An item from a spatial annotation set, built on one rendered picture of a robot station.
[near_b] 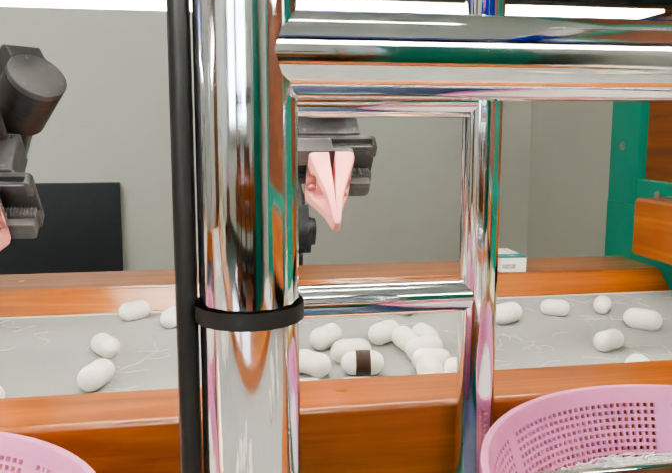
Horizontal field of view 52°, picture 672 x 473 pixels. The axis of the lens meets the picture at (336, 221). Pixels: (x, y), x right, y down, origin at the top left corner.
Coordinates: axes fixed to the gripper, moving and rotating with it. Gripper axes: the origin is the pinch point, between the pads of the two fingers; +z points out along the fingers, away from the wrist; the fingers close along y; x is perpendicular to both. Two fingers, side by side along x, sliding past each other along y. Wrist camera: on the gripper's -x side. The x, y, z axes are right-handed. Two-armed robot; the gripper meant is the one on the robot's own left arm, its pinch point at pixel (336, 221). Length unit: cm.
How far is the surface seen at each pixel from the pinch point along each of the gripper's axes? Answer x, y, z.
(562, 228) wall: 136, 115, -113
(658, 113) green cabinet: 3, 46, -20
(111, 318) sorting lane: 13.7, -23.3, 1.3
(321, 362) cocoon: -2.0, -3.5, 17.0
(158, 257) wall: 160, -37, -124
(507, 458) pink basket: -13.0, 5.1, 30.3
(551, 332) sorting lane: 5.6, 21.3, 10.7
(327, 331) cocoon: 2.7, -1.9, 11.1
